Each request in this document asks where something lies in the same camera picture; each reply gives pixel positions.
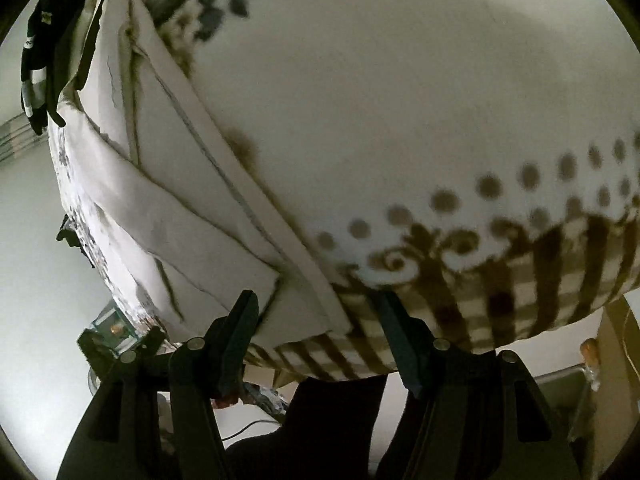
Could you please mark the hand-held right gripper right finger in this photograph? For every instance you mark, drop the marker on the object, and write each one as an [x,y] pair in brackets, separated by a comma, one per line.
[395,325]

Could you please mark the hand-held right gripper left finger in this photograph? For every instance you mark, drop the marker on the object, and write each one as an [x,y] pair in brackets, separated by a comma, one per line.
[244,321]

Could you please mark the beige cloth garment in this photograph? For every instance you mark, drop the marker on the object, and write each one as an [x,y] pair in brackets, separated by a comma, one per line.
[165,220]

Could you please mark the dark cloth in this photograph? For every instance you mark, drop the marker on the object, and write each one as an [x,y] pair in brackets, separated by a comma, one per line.
[325,425]

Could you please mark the small glass box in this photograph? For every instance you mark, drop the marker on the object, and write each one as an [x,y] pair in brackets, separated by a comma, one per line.
[116,327]

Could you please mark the grey container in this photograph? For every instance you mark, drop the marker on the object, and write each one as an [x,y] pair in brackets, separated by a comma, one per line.
[565,400]

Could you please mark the small dark item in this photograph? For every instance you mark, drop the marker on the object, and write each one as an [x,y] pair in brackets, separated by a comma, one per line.
[75,237]

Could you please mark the brown bottle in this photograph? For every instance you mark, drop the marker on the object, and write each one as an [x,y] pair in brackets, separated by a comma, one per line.
[590,351]

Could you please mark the floral bed sheet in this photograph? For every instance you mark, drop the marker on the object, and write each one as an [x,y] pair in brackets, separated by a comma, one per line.
[75,200]

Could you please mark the white printed blanket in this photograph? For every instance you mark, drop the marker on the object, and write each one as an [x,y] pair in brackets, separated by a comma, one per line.
[400,110]

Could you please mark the black clothing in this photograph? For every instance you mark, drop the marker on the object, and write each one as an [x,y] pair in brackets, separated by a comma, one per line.
[55,35]

